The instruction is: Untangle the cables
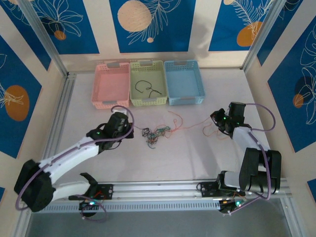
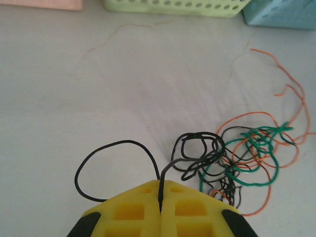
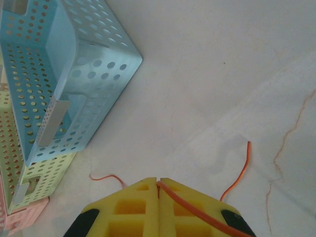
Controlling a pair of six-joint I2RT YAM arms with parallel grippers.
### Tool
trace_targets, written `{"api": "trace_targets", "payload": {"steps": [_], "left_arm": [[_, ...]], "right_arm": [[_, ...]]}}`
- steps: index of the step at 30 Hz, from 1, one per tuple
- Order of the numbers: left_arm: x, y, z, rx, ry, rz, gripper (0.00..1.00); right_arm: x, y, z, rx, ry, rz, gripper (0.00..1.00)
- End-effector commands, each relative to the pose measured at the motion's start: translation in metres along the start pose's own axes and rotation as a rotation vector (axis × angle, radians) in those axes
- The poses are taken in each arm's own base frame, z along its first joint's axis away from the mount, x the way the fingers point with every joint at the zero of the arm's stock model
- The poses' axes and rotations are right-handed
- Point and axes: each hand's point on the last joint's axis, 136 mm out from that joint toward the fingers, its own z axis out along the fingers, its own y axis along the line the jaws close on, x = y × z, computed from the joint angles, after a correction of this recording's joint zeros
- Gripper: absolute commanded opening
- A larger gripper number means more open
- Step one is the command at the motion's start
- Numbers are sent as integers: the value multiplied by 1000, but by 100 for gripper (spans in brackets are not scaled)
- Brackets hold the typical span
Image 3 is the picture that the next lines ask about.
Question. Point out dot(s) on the blue perforated plastic basket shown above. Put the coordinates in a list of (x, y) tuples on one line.
[(29, 61)]

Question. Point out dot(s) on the pink perforated plastic basket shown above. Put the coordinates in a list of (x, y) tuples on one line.
[(24, 212)]

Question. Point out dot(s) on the green perforated plastic basket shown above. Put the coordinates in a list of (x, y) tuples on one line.
[(49, 170)]

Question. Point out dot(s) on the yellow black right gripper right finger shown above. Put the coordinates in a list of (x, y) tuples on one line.
[(168, 222)]

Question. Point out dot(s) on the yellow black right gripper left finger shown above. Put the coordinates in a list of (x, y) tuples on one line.
[(128, 209)]

